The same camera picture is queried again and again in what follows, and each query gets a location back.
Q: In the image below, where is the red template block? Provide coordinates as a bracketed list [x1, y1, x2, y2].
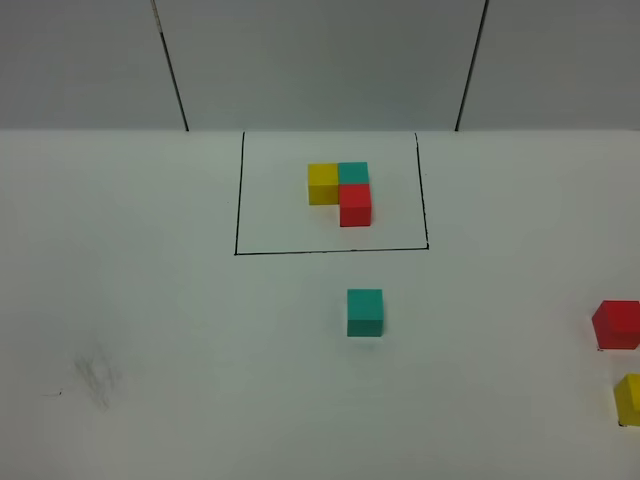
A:
[339, 184, 372, 227]

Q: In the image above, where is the yellow template block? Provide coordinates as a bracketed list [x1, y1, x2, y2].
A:
[307, 163, 339, 205]

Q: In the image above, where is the teal template block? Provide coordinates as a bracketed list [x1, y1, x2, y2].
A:
[338, 162, 370, 185]

